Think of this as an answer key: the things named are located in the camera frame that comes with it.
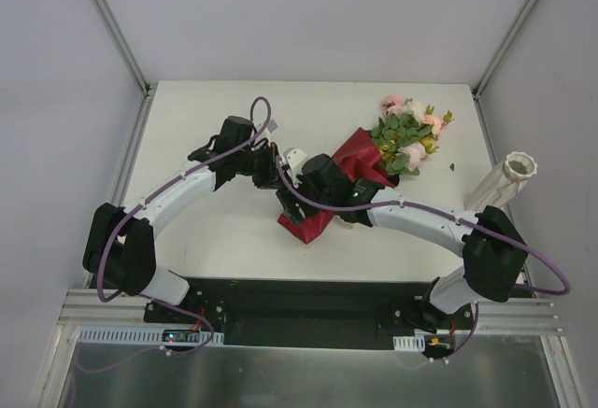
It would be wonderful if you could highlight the artificial flower bouquet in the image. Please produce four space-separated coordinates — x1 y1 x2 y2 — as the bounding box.
370 95 454 176

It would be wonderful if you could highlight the left white cable duct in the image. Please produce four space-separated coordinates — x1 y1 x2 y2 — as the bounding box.
78 326 224 347

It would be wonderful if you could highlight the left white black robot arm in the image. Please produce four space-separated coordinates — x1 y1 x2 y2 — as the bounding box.
82 116 277 323

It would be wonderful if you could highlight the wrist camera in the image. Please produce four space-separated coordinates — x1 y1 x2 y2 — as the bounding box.
266 120 278 133
282 148 309 175

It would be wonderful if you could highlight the right aluminium frame post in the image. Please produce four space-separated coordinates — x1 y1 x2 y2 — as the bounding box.
472 0 541 101

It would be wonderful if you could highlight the purple cable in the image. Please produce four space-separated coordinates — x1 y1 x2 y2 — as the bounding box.
74 96 281 373
275 155 573 372

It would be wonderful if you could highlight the white cable duct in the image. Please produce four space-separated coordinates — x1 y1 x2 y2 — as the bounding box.
78 326 224 347
392 334 426 353

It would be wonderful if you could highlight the white ribbed vase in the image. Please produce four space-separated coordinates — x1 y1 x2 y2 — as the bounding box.
463 151 537 212

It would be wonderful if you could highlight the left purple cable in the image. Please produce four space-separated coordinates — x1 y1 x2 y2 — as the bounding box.
74 96 281 373

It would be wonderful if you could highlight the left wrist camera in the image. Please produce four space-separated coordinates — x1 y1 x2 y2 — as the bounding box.
266 120 278 133

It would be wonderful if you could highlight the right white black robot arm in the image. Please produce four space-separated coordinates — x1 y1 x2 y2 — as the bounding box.
274 154 528 332

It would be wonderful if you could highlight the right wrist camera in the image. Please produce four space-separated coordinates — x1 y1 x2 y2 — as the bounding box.
282 148 309 175

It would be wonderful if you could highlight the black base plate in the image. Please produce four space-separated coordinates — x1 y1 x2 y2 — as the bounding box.
143 278 474 350

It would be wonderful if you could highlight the left aluminium frame post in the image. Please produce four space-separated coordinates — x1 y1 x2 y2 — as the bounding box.
91 0 152 96

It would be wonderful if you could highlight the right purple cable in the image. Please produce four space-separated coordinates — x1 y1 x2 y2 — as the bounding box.
275 155 573 372

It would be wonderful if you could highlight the aluminium frame post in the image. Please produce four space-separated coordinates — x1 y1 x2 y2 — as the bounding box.
91 0 152 96
472 0 541 101

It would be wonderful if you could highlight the red wrapping paper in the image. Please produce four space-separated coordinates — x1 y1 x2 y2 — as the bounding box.
278 128 400 245

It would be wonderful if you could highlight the right white cable duct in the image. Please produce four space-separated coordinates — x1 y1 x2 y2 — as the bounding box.
392 334 426 353

